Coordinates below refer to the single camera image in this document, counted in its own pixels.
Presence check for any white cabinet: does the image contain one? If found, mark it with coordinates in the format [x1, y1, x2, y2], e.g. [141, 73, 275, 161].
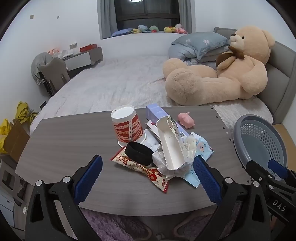
[0, 160, 27, 229]

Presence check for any black elastic band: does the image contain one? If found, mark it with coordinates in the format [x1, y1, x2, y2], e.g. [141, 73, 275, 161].
[124, 141, 153, 166]

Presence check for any pink pig toy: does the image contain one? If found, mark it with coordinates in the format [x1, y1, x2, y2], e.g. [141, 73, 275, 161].
[178, 112, 196, 128]

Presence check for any folded blue-grey duvet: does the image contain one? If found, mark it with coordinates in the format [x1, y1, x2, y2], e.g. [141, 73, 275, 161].
[168, 44, 201, 62]

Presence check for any torn white carton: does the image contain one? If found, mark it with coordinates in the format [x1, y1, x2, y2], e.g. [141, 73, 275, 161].
[156, 116, 193, 178]

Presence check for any bed with grey sheet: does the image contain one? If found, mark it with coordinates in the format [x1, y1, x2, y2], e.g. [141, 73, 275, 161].
[30, 54, 273, 132]

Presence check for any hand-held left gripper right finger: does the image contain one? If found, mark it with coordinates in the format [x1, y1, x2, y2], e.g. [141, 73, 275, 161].
[193, 156, 271, 241]

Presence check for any brown cardboard box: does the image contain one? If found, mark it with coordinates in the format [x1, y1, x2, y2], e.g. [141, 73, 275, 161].
[4, 119, 30, 163]

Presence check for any grey chair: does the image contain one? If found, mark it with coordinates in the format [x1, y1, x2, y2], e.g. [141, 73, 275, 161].
[40, 57, 70, 96]

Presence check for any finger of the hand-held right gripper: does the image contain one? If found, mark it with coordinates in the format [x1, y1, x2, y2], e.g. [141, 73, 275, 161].
[245, 161, 278, 193]
[268, 159, 296, 183]

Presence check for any blue-grey floral pillow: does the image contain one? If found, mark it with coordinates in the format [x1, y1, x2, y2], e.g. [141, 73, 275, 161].
[171, 32, 230, 58]

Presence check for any plain grey pillow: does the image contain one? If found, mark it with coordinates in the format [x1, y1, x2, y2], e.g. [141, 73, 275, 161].
[199, 46, 232, 63]

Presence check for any grey curtain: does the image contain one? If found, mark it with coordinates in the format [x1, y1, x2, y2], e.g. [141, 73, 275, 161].
[97, 0, 117, 39]
[179, 0, 196, 34]

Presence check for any white paper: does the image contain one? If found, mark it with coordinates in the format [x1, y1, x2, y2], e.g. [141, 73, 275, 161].
[151, 144, 176, 179]

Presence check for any large beige teddy bear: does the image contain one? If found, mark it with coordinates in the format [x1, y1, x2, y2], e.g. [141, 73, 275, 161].
[162, 24, 275, 106]

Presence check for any cream red snack wrapper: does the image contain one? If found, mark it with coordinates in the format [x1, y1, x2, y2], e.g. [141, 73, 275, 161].
[110, 148, 170, 193]

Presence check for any white red paper cup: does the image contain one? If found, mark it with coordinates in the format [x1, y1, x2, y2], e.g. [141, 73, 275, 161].
[111, 105, 147, 148]

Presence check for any grey garment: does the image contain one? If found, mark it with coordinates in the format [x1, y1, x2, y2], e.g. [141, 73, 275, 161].
[31, 52, 55, 85]

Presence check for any grey upholstered headboard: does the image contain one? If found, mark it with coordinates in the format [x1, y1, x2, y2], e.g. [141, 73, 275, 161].
[213, 27, 296, 124]

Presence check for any yellow bag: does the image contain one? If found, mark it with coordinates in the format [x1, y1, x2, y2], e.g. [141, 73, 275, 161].
[0, 119, 12, 153]
[15, 101, 38, 122]

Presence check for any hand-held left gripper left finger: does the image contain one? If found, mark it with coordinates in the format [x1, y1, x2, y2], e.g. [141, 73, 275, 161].
[25, 154, 103, 241]

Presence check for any purple cardboard box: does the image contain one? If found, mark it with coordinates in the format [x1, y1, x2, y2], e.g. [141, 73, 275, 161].
[146, 103, 185, 139]

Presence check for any grey white desk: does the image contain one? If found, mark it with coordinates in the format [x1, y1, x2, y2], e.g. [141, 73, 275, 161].
[62, 46, 103, 71]

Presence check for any light blue wipes packet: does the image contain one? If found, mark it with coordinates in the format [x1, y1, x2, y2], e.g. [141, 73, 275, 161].
[183, 132, 214, 188]

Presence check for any white knotted cloth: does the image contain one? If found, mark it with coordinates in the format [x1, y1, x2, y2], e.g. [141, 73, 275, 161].
[143, 135, 160, 149]

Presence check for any grey plastic basket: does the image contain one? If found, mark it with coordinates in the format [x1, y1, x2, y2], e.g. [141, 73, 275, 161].
[233, 114, 288, 179]

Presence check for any blue cushion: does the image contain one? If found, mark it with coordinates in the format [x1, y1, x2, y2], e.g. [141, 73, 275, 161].
[111, 28, 134, 37]

